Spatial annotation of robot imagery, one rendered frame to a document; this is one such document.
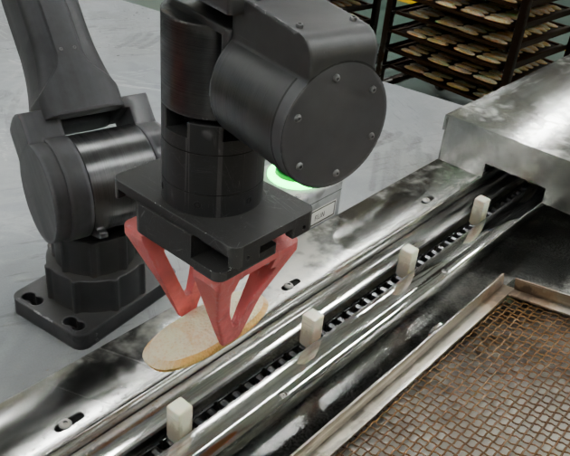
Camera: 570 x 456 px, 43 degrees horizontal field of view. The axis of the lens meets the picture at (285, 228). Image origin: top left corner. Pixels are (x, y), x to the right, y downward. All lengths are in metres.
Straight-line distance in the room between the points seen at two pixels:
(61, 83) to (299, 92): 0.31
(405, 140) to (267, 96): 0.71
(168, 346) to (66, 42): 0.25
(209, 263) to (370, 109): 0.13
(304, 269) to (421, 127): 0.46
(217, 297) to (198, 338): 0.07
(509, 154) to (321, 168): 0.53
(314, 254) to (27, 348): 0.26
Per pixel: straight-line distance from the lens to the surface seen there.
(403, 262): 0.68
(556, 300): 0.61
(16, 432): 0.51
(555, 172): 0.81
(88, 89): 0.57
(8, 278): 0.70
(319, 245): 0.67
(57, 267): 0.63
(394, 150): 0.97
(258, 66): 0.31
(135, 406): 0.52
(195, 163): 0.38
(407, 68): 3.09
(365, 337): 0.58
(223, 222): 0.39
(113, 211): 0.55
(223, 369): 0.55
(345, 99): 0.31
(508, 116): 0.87
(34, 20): 0.59
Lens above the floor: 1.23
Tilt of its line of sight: 33 degrees down
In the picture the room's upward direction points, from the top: 6 degrees clockwise
